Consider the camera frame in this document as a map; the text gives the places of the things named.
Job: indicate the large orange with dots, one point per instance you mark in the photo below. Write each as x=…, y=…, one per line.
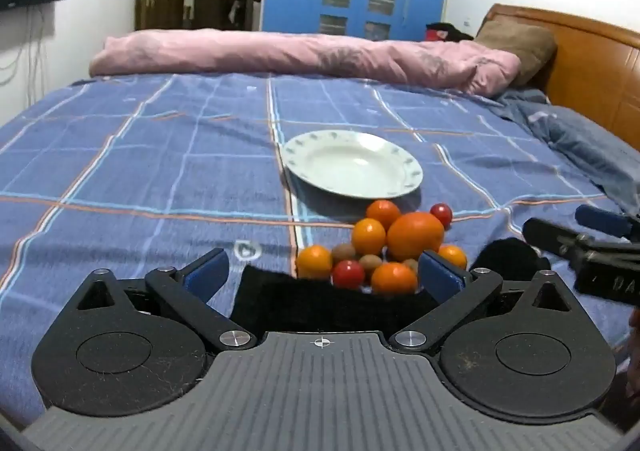
x=416, y=236

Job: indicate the wooden headboard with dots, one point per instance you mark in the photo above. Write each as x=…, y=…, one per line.
x=595, y=66

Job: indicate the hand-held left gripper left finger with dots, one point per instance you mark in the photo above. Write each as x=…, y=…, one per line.
x=207, y=273

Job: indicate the blue plaid bed sheet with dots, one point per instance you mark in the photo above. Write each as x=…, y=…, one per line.
x=150, y=171

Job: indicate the pink quilt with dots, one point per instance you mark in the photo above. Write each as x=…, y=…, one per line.
x=300, y=51

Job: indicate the white patterned plate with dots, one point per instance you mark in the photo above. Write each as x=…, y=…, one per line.
x=352, y=163

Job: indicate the grey-blue blanket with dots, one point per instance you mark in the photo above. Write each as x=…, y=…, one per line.
x=580, y=141

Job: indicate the red cherry tomato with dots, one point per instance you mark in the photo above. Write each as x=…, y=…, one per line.
x=348, y=274
x=441, y=214

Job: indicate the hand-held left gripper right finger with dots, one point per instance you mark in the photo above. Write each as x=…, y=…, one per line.
x=440, y=276

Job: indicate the small orange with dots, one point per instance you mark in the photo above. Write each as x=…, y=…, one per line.
x=394, y=278
x=382, y=213
x=314, y=262
x=454, y=255
x=369, y=237

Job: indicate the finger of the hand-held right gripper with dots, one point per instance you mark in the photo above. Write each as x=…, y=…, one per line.
x=550, y=236
x=597, y=220

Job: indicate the red and black bag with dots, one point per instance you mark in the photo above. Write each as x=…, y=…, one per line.
x=442, y=32

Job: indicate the brown longan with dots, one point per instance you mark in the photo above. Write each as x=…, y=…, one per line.
x=343, y=252
x=411, y=265
x=371, y=264

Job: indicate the brown pillow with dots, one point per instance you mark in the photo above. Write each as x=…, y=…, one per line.
x=525, y=48

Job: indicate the black fuzzy cloth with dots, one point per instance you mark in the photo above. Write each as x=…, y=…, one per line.
x=320, y=303
x=505, y=258

